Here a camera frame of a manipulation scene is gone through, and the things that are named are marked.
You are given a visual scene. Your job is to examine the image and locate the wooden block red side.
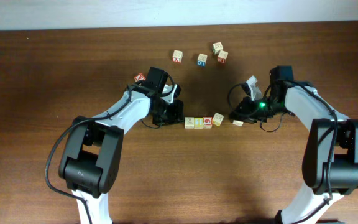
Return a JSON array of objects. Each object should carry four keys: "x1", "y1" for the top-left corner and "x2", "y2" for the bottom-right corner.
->
[{"x1": 185, "y1": 117, "x2": 195, "y2": 129}]

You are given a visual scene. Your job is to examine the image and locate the red I wooden block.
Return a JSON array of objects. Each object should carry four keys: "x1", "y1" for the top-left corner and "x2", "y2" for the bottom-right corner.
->
[{"x1": 232, "y1": 120, "x2": 244, "y2": 126}]

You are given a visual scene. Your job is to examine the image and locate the plain wooden block yellow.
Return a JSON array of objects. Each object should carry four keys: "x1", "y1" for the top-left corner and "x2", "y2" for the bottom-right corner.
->
[{"x1": 194, "y1": 118, "x2": 204, "y2": 129}]

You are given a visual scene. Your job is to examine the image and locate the yellow sided wooden block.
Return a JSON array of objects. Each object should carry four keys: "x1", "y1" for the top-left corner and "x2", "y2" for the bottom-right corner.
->
[{"x1": 212, "y1": 113, "x2": 224, "y2": 126}]

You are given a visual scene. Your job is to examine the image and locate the red 9 wooden block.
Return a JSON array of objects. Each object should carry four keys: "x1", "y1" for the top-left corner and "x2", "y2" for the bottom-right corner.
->
[{"x1": 203, "y1": 116, "x2": 213, "y2": 129}]

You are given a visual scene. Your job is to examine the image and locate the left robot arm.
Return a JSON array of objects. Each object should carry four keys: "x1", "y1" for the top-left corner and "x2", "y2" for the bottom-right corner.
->
[{"x1": 58, "y1": 67, "x2": 184, "y2": 223}]

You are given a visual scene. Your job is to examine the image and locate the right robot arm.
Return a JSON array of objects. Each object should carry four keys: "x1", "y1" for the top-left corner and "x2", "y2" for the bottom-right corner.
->
[{"x1": 229, "y1": 65, "x2": 358, "y2": 223}]

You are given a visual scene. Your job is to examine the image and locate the red A wooden block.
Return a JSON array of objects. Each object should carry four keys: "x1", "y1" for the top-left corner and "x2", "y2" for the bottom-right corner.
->
[{"x1": 134, "y1": 73, "x2": 146, "y2": 82}]

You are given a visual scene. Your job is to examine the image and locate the red X wooden block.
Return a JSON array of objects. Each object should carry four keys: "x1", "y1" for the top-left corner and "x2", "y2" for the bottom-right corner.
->
[{"x1": 172, "y1": 50, "x2": 183, "y2": 63}]

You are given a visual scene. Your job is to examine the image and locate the blue sided wooden block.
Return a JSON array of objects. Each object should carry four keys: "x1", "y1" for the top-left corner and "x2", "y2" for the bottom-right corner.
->
[{"x1": 197, "y1": 54, "x2": 208, "y2": 67}]

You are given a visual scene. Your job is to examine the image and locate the red sided wooden block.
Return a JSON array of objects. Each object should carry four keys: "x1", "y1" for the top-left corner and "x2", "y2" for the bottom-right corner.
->
[{"x1": 218, "y1": 50, "x2": 228, "y2": 63}]

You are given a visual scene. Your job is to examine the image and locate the green R wooden block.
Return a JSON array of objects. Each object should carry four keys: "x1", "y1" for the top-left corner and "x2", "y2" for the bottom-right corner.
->
[{"x1": 212, "y1": 42, "x2": 223, "y2": 55}]

